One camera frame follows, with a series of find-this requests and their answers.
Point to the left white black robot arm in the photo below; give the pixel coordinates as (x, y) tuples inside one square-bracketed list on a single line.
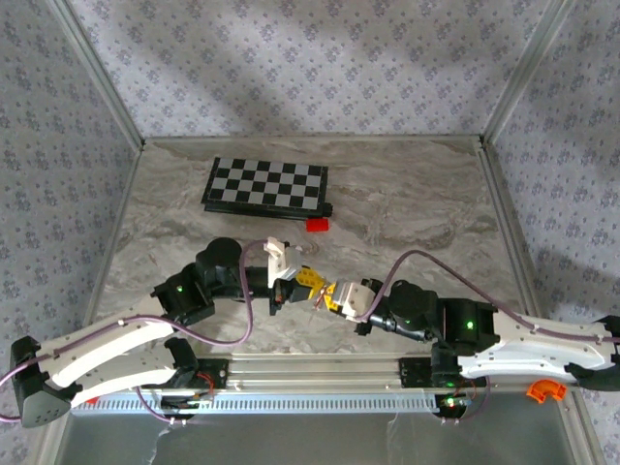
[(97, 349)]

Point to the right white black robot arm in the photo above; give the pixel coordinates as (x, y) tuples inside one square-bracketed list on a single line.
[(533, 358)]

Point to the small red plastic block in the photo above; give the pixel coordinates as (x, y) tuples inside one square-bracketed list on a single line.
[(318, 225)]

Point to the black grey folding chessboard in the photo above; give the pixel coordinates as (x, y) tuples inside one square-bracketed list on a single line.
[(266, 186)]

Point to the orange curved plastic piece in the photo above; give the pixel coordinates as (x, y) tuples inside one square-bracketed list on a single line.
[(537, 390)]

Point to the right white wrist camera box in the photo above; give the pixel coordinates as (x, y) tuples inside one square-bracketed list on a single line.
[(353, 300)]

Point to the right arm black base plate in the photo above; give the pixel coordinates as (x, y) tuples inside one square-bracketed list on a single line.
[(412, 373)]

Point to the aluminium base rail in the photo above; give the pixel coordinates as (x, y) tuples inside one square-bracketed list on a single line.
[(315, 370)]

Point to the aluminium table side rail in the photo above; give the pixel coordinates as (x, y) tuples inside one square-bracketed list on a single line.
[(508, 218), (114, 242)]

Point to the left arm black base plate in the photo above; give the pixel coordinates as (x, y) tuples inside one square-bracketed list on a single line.
[(220, 375)]

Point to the aluminium frame post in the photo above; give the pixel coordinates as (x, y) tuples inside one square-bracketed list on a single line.
[(104, 82), (523, 72)]

